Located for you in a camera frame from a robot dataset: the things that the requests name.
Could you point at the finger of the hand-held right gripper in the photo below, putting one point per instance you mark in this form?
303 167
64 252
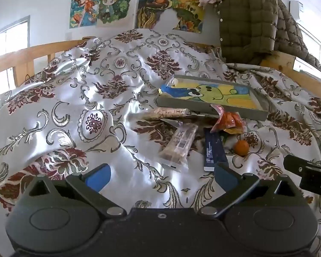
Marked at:
297 164

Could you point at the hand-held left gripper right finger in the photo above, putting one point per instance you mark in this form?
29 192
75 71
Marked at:
226 178

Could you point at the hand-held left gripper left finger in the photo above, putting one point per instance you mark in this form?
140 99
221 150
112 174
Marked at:
97 178

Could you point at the dark blue box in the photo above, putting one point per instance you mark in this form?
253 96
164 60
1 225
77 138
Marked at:
214 150

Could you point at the small orange fruit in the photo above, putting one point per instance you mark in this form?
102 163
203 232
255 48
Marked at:
241 148

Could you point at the clear nut bar packet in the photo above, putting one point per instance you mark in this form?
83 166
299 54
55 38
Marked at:
179 146

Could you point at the orange snack packet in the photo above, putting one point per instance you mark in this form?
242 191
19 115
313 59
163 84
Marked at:
227 120

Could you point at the grey tray with cartoon lining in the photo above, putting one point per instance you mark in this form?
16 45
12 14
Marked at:
216 96

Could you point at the clear peanut snack packet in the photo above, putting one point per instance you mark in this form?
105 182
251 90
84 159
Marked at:
167 113

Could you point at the floral printed blanket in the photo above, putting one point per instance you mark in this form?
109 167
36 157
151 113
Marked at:
69 85

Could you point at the white cupboard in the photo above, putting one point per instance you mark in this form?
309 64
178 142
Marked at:
307 32

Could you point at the olive puffer jacket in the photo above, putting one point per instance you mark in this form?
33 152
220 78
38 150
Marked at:
248 24

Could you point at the wooden bed frame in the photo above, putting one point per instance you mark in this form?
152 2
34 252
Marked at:
16 56

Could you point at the blond figure wall poster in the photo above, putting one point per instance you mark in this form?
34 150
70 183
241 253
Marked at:
112 5

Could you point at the red-haired figure wall poster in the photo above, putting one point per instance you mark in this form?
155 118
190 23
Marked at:
83 5

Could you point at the torn fish wall poster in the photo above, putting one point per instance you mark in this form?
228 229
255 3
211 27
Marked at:
152 5

